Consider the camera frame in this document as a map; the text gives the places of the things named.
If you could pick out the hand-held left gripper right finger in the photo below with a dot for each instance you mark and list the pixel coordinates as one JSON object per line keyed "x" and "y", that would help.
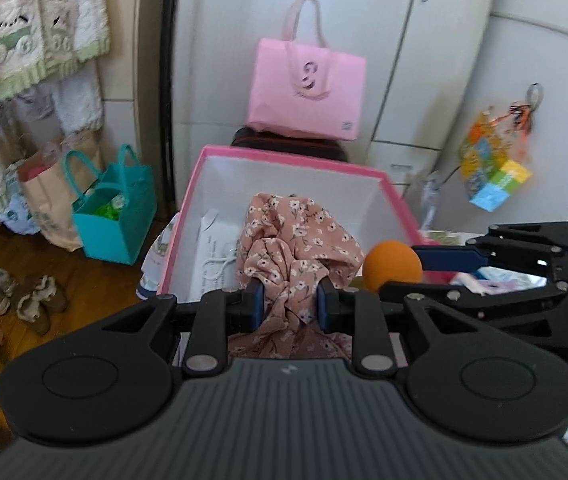
{"x": 324, "y": 307}

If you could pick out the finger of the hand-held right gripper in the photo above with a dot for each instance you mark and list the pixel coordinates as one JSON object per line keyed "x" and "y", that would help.
{"x": 446, "y": 256}
{"x": 509, "y": 300}

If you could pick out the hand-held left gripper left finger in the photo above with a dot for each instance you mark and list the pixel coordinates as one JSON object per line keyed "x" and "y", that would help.
{"x": 258, "y": 307}

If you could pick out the white blue wet wipes packet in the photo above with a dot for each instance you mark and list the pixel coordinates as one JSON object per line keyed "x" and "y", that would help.
{"x": 484, "y": 273}

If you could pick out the orange ball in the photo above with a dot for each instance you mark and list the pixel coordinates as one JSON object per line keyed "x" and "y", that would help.
{"x": 391, "y": 265}

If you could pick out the pink floral cloth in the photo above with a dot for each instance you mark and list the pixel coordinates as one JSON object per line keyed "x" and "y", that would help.
{"x": 289, "y": 240}

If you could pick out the pink cardboard box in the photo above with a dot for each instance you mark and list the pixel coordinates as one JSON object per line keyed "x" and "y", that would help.
{"x": 284, "y": 175}

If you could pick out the handwritten paper sheet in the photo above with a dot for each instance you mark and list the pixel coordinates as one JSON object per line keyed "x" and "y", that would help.
{"x": 219, "y": 250}

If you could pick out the colourful gift bag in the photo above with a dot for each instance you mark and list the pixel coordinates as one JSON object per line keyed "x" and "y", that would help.
{"x": 499, "y": 180}

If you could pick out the floral tablecloth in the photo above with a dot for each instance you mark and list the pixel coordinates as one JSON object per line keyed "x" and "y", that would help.
{"x": 156, "y": 255}

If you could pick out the teal handbag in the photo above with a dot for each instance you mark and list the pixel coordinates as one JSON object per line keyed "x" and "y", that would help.
{"x": 114, "y": 230}

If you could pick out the light wooden wardrobe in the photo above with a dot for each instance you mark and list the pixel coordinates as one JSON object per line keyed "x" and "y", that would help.
{"x": 404, "y": 85}

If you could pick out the pink tote bag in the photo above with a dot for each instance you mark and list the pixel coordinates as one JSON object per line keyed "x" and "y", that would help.
{"x": 304, "y": 105}

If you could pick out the pairs of small shoes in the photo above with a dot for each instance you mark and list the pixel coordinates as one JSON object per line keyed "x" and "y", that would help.
{"x": 41, "y": 305}

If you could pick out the brown paper bag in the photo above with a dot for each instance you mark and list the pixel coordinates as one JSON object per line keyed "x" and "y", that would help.
{"x": 49, "y": 200}

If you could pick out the blue printed paper bag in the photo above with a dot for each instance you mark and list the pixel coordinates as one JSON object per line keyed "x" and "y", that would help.
{"x": 19, "y": 215}

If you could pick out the white fleece jacket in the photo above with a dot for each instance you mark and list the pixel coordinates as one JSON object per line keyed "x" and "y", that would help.
{"x": 14, "y": 0}

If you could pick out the black vertical frame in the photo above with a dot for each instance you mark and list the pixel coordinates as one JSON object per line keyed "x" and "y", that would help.
{"x": 169, "y": 85}

